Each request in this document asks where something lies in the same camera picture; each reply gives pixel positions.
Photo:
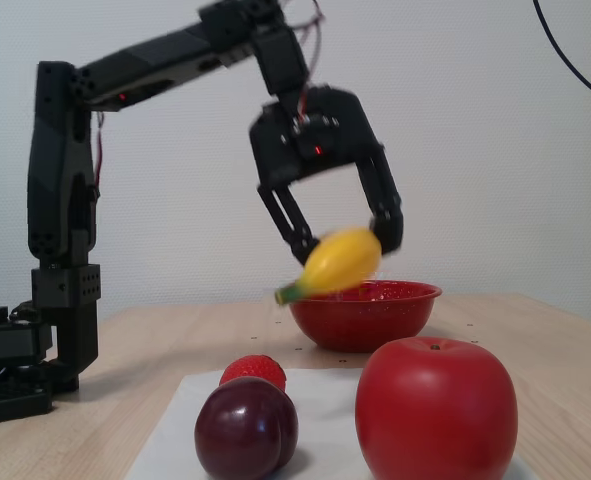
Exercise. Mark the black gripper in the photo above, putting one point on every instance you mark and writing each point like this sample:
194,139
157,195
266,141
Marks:
285,150

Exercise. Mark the yellow toy banana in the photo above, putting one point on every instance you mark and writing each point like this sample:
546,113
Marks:
340,260

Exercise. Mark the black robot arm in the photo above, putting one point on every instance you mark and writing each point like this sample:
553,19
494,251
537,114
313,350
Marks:
140,65

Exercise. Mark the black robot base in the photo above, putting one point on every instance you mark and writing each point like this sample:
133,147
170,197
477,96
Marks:
5,345

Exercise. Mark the red speckled enamel bowl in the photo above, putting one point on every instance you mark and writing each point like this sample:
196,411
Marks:
365,320

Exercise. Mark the red toy strawberry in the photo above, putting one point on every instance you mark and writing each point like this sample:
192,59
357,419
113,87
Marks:
252,370

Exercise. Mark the red toy apple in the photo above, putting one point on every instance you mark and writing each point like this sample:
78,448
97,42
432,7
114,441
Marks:
435,410

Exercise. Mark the dark purple toy plum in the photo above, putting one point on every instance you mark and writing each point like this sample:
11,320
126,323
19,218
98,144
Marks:
245,430

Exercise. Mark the white paper sheet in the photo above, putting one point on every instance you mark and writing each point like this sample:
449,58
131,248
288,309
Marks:
175,430

